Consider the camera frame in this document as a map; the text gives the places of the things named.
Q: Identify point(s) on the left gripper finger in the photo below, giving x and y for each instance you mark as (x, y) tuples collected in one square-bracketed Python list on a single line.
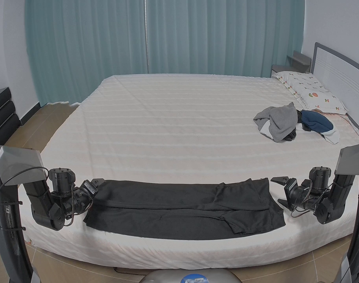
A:
[(98, 183)]

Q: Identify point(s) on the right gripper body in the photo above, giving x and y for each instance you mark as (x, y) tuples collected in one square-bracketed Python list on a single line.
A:
[(300, 197)]

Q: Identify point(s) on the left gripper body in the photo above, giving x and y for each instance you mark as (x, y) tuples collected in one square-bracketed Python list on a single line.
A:
[(80, 200)]

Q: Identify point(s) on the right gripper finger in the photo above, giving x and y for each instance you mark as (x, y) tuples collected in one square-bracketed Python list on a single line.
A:
[(285, 204), (281, 180)]

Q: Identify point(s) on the black T-shirt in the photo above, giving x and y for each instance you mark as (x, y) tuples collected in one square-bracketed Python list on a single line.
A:
[(173, 214)]

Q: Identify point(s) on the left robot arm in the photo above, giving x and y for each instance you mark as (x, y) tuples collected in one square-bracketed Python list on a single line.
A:
[(38, 199)]

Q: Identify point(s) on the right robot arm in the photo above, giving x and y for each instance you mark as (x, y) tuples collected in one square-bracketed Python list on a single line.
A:
[(341, 193)]

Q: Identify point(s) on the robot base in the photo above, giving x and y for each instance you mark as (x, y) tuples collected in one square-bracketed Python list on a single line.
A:
[(167, 278)]

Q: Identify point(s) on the pile of clothes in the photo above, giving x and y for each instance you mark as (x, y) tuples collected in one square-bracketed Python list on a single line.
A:
[(281, 119)]

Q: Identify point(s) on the bed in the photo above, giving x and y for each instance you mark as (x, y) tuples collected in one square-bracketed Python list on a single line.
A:
[(173, 119)]

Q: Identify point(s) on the white printed pillow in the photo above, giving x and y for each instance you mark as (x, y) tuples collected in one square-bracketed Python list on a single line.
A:
[(312, 91)]

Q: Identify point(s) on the black chest of drawers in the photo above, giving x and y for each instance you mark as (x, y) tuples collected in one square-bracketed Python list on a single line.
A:
[(2, 112)]

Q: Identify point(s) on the grey bedside table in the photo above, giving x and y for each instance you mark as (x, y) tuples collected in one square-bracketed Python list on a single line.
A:
[(298, 59)]

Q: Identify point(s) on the blue-green curtain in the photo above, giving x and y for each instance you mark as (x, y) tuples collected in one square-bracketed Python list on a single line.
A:
[(223, 25), (85, 34)]

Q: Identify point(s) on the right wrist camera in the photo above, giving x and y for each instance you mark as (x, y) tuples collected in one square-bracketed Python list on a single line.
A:
[(306, 184)]

